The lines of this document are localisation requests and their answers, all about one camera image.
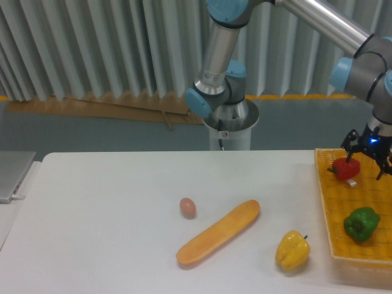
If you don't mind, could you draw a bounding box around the white laptop charger plug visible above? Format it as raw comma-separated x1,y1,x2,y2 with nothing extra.
11,195,26,200

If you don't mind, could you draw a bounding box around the yellow woven basket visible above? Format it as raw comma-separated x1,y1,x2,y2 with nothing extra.
314,148,391,269

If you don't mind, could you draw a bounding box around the silver laptop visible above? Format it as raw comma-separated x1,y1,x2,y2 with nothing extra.
0,151,36,204

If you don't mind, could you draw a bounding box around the white paper label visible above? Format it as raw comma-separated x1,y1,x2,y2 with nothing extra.
345,179,357,187

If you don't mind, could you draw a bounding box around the long orange bread loaf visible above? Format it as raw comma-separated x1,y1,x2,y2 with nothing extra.
176,200,260,267

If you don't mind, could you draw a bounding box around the red bell pepper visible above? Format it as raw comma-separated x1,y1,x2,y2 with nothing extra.
327,157,361,181

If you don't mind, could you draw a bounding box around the brown cardboard sheet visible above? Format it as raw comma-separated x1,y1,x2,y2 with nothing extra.
6,89,203,130

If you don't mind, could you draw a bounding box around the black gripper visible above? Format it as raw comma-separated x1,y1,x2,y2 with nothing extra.
341,122,391,180

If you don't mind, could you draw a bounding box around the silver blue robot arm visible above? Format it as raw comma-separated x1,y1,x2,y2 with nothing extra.
184,1,391,175

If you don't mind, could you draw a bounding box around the black pedestal cable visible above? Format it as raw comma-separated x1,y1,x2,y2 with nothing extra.
217,119,225,151

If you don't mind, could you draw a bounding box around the green bell pepper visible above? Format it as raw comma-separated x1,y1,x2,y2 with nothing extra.
343,206,381,243

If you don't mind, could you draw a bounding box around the yellow bell pepper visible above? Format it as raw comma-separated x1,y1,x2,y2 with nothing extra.
275,230,311,271

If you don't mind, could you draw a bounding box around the brown egg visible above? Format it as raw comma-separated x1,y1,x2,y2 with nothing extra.
179,198,196,219

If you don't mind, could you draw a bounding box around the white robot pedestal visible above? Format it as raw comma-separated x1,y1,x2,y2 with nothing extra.
203,99,259,151

